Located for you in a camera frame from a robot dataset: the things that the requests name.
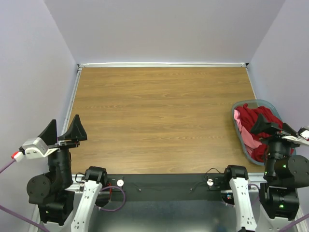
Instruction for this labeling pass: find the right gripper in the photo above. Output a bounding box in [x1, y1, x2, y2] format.
[250, 111, 308, 178]

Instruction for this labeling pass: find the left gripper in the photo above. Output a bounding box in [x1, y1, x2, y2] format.
[37, 113, 87, 187]

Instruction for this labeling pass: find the dark red t-shirt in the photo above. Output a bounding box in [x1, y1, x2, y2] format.
[233, 103, 283, 162]

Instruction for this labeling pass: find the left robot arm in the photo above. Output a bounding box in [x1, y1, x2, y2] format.
[21, 115, 108, 232]

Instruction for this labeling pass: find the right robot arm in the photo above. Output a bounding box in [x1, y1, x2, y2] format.
[222, 114, 309, 232]

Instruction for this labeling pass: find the pink t-shirt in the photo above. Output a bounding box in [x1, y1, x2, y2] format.
[234, 110, 262, 157]

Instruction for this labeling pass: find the translucent blue laundry basket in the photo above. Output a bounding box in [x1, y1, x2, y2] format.
[231, 100, 281, 166]

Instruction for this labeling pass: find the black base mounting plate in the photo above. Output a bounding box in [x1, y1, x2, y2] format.
[107, 173, 232, 202]

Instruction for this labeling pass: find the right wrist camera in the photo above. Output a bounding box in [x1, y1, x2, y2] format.
[282, 126, 309, 146]

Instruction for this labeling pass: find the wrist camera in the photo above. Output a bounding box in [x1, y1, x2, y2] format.
[282, 126, 309, 146]
[19, 137, 58, 160]

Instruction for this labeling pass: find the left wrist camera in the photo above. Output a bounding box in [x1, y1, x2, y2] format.
[19, 137, 58, 160]

